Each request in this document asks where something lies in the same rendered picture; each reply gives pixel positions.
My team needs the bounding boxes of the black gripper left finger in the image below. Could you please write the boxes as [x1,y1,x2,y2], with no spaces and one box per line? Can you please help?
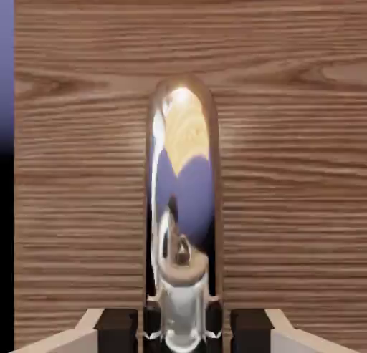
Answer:
[8,307,139,353]

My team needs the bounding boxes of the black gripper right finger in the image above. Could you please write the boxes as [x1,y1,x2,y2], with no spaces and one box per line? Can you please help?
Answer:
[229,307,363,353]

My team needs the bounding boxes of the light wood cabinet door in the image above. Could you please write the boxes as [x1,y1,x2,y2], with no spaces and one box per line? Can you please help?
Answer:
[13,0,367,353]

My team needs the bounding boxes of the shiny curved metal handle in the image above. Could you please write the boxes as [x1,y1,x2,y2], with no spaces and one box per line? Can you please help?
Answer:
[142,75,225,353]

